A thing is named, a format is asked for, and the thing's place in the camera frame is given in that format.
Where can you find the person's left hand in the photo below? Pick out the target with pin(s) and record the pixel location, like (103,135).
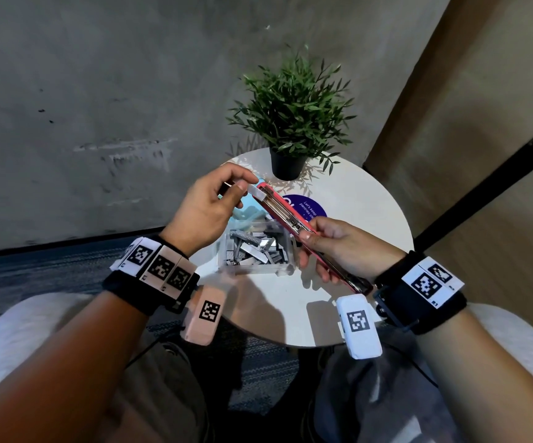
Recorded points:
(197,212)

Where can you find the person's right hand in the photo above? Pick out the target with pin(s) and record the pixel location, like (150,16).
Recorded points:
(359,251)

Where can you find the person's right thumb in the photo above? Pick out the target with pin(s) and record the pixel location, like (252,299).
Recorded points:
(327,225)

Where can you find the person's left thumb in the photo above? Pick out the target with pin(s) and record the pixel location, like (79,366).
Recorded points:
(235,193)

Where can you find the red stapler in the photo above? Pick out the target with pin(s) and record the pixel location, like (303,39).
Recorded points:
(285,216)

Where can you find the person's right forearm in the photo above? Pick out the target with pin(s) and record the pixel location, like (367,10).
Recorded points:
(483,378)

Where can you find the person's left forearm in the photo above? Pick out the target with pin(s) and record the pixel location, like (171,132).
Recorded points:
(58,364)

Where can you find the light blue card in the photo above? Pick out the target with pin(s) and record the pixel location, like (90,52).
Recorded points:
(248,213)

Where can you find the purple round sticker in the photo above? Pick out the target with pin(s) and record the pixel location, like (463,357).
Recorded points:
(310,206)

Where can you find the black plant pot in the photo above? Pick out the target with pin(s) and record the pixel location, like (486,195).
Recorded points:
(286,166)

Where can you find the pile of silver staple strips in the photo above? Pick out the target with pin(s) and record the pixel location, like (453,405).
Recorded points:
(255,249)

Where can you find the clear plastic box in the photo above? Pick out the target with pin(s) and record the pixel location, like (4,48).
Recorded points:
(229,267)

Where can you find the green artificial plant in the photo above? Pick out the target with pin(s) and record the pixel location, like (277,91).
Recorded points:
(294,106)

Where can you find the black wristband with marker tags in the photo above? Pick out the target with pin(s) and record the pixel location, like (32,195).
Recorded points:
(425,290)
(155,272)

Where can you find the person's right leg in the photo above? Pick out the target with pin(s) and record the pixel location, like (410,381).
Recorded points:
(372,396)

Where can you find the person's leg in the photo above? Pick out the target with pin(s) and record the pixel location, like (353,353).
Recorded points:
(165,392)
(372,396)

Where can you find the black baseboard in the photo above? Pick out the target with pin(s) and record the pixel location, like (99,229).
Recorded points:
(63,242)

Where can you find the person's left leg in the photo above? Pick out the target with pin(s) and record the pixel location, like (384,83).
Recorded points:
(165,392)

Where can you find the white cushioned seat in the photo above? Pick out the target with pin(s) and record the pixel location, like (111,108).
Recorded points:
(12,332)

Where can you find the black frame bar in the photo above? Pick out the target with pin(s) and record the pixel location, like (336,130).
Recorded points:
(488,182)

